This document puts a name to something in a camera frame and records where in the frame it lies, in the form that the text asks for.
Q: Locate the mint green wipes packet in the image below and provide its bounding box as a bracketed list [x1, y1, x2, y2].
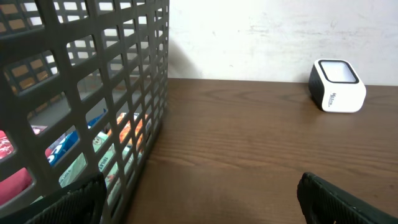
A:
[30, 130, 144, 206]

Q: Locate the white barcode scanner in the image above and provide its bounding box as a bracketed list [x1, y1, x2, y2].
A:
[308, 58, 366, 113]

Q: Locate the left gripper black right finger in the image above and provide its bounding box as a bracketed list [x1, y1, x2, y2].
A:
[297, 172, 397, 224]

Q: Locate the red purple liner packet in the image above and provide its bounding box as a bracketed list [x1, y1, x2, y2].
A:
[1, 130, 32, 205]

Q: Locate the dark grey plastic mesh basket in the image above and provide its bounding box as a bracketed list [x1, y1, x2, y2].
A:
[1, 0, 170, 223]

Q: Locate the blue oreo cookie pack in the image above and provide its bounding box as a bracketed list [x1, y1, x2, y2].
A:
[47, 124, 110, 166]

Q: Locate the orange snack packet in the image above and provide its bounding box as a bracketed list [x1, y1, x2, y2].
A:
[116, 113, 143, 148]

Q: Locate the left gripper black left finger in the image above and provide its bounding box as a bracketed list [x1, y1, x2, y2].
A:
[1, 172, 107, 224]

